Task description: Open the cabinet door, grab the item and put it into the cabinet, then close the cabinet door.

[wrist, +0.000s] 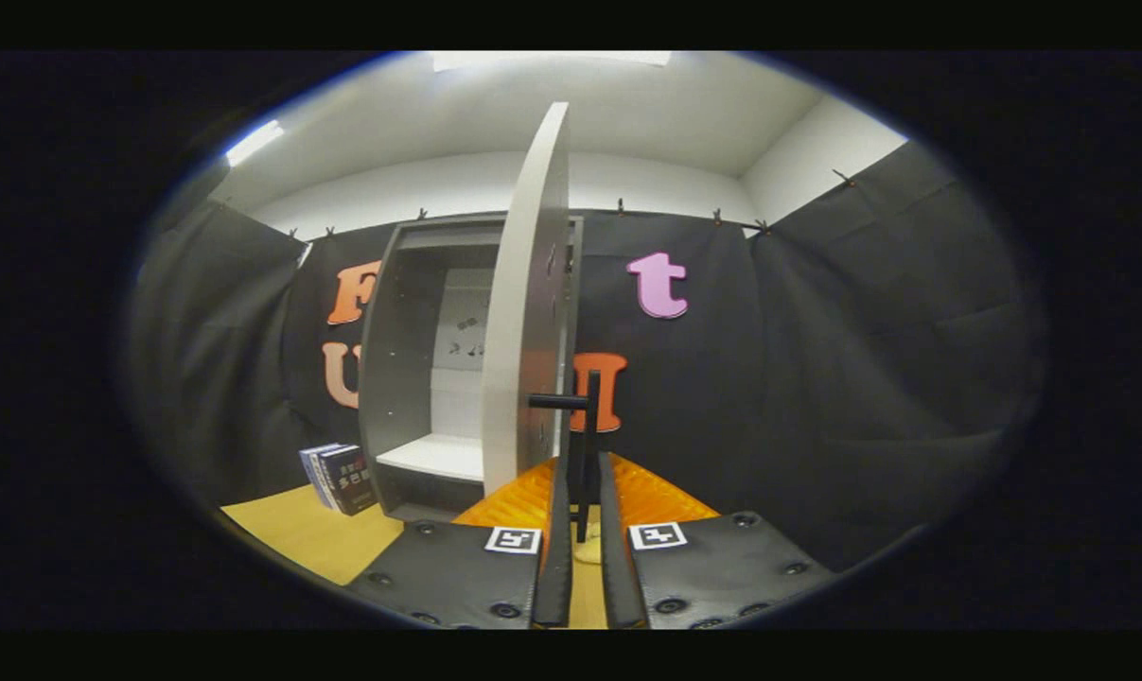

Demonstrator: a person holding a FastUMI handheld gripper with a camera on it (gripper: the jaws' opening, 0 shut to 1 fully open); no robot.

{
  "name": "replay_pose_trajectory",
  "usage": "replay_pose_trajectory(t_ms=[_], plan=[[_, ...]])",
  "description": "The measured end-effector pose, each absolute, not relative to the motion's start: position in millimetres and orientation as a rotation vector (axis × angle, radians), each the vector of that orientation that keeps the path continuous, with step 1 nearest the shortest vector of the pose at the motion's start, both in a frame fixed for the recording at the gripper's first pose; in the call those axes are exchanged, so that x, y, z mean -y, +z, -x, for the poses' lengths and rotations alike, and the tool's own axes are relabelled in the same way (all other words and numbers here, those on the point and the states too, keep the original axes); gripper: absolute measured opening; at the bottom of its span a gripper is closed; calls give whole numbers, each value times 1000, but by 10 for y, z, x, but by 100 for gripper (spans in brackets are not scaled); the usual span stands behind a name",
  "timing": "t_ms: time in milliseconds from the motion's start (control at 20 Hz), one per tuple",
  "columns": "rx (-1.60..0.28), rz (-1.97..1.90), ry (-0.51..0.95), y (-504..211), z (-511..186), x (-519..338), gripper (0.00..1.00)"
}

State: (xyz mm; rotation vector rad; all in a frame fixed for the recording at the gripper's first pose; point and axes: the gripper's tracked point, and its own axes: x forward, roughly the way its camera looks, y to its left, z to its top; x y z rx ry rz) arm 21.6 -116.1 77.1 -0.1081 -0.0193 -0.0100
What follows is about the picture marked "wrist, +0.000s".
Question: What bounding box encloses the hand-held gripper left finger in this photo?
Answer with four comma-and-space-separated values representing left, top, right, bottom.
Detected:
343, 454, 573, 630

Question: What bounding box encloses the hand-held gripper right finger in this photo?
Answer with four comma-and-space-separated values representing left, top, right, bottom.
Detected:
597, 452, 836, 630

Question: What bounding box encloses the black door handle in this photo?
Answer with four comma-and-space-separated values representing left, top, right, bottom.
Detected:
529, 371, 602, 545

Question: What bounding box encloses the white cabinet door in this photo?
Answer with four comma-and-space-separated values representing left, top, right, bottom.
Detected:
481, 101, 571, 498

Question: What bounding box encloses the black book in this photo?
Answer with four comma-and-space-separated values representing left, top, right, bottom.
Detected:
318, 446, 378, 516

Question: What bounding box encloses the grey cabinet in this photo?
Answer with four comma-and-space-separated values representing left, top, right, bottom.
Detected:
358, 213, 586, 523

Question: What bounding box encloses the black backdrop cloth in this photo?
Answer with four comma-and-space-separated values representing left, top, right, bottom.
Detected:
126, 142, 1045, 573

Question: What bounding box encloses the long ceiling light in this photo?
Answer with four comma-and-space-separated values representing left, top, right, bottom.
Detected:
225, 120, 285, 167

